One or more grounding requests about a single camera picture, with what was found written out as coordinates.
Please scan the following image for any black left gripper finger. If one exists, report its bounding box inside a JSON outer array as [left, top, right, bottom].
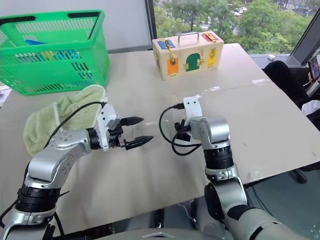
[[123, 135, 155, 151], [120, 115, 145, 127]]

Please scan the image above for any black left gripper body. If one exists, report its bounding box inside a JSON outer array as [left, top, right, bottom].
[[106, 117, 126, 150]]

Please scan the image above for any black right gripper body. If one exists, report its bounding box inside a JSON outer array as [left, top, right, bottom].
[[173, 115, 193, 142]]

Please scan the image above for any dark smartphone with lit screen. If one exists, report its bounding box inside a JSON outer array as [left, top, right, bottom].
[[307, 55, 320, 83]]

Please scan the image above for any light green towel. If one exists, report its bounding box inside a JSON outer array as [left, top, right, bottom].
[[22, 84, 108, 156]]

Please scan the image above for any wooden lock box toy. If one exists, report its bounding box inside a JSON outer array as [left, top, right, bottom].
[[151, 31, 224, 82]]

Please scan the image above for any green plastic shopping basket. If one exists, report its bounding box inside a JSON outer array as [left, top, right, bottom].
[[0, 9, 111, 97]]

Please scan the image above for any person in black clothing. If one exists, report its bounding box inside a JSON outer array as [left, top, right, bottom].
[[263, 59, 320, 131]]

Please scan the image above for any blue item in basket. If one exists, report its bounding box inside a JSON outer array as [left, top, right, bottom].
[[24, 38, 48, 47]]

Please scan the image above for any black table leg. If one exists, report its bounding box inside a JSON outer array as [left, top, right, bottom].
[[289, 168, 308, 185]]

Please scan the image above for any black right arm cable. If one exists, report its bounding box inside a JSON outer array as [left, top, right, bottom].
[[158, 102, 202, 157]]

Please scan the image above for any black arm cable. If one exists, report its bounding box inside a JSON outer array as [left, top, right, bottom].
[[43, 100, 109, 148], [158, 102, 202, 157]]

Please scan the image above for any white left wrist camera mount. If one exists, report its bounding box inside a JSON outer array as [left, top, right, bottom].
[[95, 102, 119, 152]]

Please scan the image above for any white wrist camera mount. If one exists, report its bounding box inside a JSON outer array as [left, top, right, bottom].
[[182, 95, 204, 122], [95, 102, 119, 152]]

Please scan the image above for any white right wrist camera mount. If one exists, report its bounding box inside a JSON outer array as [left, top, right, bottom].
[[182, 95, 204, 122]]

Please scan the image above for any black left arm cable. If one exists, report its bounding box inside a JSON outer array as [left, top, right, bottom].
[[43, 100, 109, 148]]

